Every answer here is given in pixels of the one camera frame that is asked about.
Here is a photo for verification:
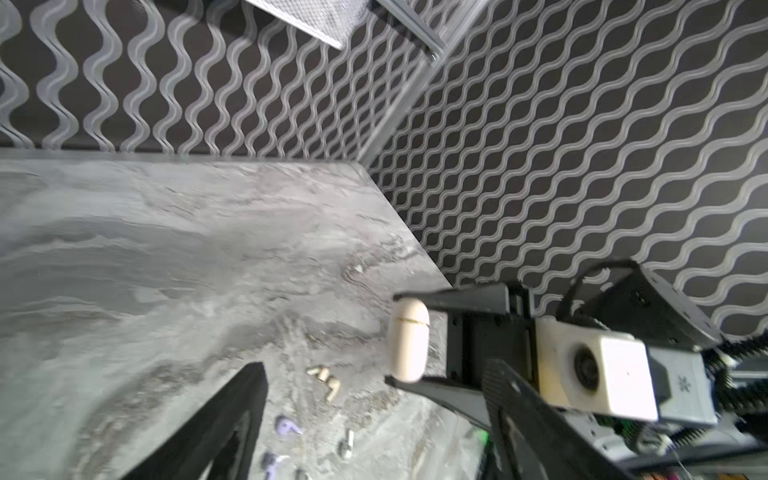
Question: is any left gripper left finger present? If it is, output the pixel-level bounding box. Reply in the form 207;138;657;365
124;362;268;479

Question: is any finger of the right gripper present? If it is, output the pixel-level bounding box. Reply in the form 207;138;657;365
385;376;489;429
392;283;510;315

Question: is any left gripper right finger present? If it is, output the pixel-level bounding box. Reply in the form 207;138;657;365
482;359;630;480

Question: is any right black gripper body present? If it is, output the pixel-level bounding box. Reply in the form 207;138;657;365
446;281;537;389

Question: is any cream earbud charging case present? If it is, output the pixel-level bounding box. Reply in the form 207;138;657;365
388;298;430;383

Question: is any white earbud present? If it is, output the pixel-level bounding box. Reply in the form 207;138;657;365
337;429;355;460
325;376;341;403
306;365;330;383

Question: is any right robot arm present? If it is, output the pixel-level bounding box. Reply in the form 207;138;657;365
385;259;767;479

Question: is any purple earbud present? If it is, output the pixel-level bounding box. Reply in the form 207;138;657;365
275;416;303;436
261;452;290;480

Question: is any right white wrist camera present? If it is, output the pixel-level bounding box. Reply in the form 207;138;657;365
535;320;718;428

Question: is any white wire mesh basket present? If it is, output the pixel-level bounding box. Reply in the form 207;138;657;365
248;0;370;50

